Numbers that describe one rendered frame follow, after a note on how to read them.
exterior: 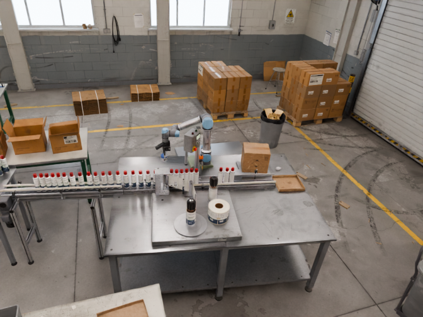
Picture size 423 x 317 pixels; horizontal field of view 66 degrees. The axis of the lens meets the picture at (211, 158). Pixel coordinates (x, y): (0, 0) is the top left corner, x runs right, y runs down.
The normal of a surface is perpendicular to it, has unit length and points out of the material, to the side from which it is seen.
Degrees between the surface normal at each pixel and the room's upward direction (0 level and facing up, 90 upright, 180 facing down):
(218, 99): 92
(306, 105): 92
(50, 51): 90
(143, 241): 0
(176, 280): 1
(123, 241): 0
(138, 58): 90
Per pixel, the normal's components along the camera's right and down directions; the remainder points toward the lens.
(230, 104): 0.32, 0.49
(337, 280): 0.07, -0.84
